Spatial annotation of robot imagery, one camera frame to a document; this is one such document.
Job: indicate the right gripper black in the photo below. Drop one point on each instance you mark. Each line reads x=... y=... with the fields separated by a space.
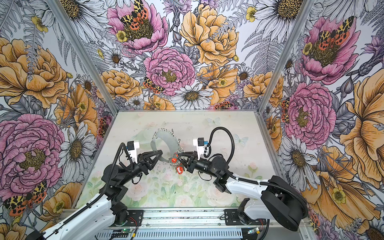
x=187 y=164

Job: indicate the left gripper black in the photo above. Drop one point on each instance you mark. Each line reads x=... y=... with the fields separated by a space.
x=145 y=163

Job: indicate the metal key organizer plate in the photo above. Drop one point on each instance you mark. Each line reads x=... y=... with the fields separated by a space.
x=164 y=137

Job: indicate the key with red tag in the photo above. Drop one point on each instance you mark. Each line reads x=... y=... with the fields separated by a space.
x=180 y=169

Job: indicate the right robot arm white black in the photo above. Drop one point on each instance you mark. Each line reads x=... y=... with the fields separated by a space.
x=273 y=199

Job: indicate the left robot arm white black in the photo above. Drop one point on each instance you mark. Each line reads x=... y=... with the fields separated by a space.
x=106 y=208

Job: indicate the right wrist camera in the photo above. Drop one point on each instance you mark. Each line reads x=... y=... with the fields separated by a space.
x=201 y=147

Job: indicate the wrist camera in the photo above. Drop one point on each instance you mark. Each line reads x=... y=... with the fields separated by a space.
x=132 y=148
x=201 y=147

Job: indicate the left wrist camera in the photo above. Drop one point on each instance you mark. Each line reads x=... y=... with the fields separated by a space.
x=132 y=148

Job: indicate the aluminium front rail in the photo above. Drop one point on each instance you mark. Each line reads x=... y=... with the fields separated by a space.
x=160 y=219

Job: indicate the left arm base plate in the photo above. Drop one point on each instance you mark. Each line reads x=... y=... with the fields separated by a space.
x=129 y=218

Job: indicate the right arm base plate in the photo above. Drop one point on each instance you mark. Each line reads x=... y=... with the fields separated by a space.
x=234 y=217

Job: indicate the white vented cable duct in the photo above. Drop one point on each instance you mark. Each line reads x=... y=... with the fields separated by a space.
x=171 y=234

